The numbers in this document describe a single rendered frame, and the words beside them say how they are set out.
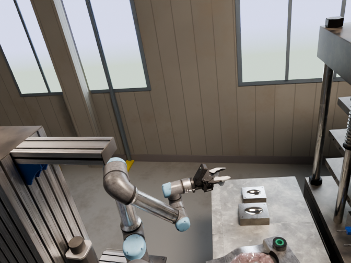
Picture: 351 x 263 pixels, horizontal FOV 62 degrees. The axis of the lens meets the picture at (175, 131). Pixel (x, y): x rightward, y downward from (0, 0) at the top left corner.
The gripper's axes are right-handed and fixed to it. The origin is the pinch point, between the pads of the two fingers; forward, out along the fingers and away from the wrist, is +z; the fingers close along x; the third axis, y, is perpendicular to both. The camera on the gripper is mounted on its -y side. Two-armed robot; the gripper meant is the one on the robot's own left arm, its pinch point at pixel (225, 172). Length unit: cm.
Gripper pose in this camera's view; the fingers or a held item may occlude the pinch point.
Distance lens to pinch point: 161.2
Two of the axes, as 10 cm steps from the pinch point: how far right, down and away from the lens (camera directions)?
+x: 2.4, 5.6, -7.9
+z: 9.7, -2.3, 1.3
